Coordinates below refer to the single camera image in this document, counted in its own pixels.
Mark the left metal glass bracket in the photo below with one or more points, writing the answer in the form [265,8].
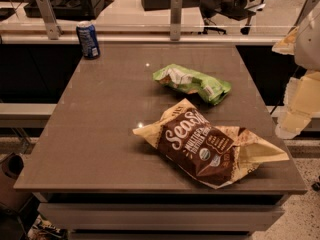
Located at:
[52,28]

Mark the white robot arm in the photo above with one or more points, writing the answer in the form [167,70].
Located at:
[307,46]

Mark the brown bin at left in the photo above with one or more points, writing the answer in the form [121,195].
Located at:
[11,200]

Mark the green chip bag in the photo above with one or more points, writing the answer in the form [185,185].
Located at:
[189,81]

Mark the black office chair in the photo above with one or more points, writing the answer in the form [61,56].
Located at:
[230,7]

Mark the white drawer front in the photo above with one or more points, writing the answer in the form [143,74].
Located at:
[161,217]

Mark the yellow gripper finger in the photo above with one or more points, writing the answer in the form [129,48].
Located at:
[301,103]
[286,46]

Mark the brown sea salt chip bag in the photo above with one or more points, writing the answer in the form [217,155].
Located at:
[216,156]

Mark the blue pepsi can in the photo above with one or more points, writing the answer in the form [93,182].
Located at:
[87,37]

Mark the black tray on counter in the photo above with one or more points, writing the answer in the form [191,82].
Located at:
[79,9]

